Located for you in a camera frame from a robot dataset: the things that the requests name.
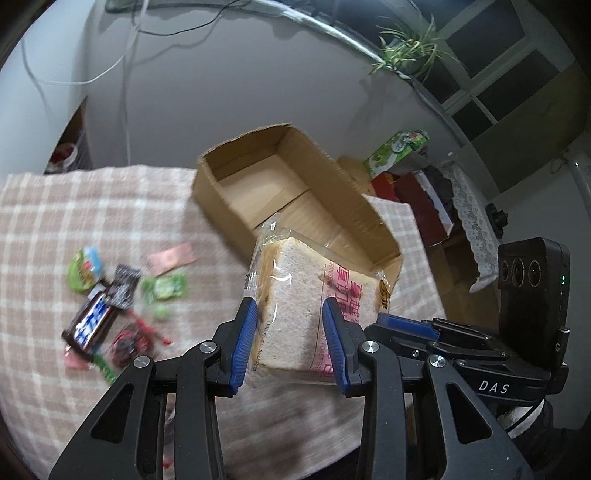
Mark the small pink candy wrapper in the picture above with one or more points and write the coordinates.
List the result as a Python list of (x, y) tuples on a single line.
[(73, 361)]

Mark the red gift box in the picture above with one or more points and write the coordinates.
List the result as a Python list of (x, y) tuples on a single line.
[(434, 218)]

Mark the green candy packet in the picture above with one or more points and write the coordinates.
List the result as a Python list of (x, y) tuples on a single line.
[(157, 293)]

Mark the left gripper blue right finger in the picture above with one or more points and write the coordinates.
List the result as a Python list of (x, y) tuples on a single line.
[(344, 339)]

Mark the brown cardboard box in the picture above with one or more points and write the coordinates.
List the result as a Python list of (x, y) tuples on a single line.
[(279, 171)]

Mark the small black candy packet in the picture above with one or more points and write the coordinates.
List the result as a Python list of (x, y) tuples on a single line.
[(122, 289)]

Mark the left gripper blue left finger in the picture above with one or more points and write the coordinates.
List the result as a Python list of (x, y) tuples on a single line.
[(234, 339)]

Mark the packaged sliced bread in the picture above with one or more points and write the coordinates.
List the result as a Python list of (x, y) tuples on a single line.
[(290, 277)]

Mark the red dried fruit packet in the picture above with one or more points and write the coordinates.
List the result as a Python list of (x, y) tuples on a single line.
[(136, 338)]

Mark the window frame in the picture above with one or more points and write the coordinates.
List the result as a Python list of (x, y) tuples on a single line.
[(494, 56)]

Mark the wooden side cabinet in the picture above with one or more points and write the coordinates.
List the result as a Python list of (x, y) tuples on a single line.
[(434, 281)]

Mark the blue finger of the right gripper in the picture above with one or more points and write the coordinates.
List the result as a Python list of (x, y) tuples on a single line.
[(411, 327)]

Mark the green round jelly cup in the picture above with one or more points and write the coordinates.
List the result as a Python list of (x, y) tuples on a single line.
[(85, 269)]

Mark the green printed carton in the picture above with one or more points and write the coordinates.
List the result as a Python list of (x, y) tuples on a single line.
[(391, 153)]

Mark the potted spider plant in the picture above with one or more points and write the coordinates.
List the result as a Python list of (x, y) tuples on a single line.
[(411, 53)]

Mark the black camera box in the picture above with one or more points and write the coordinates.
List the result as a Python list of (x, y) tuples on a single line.
[(534, 281)]

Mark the Snickers chocolate bar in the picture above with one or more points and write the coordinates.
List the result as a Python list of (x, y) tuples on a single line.
[(91, 323)]

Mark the white lace cloth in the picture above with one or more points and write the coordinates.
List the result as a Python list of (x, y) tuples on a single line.
[(470, 203)]

